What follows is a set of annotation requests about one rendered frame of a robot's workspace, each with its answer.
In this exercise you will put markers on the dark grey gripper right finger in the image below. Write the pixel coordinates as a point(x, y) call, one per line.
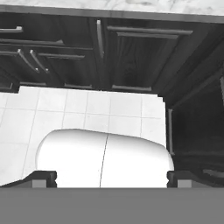
point(182, 176)

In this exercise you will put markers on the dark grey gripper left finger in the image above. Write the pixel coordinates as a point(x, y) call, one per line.
point(43, 176)

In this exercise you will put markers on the dark wood drawer front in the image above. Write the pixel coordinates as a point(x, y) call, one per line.
point(52, 29)
point(192, 163)

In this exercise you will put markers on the dark wood cupboard door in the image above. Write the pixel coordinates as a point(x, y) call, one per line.
point(73, 70)
point(198, 122)
point(140, 61)
point(11, 67)

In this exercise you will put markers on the white rounded object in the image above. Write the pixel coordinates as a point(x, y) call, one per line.
point(102, 157)

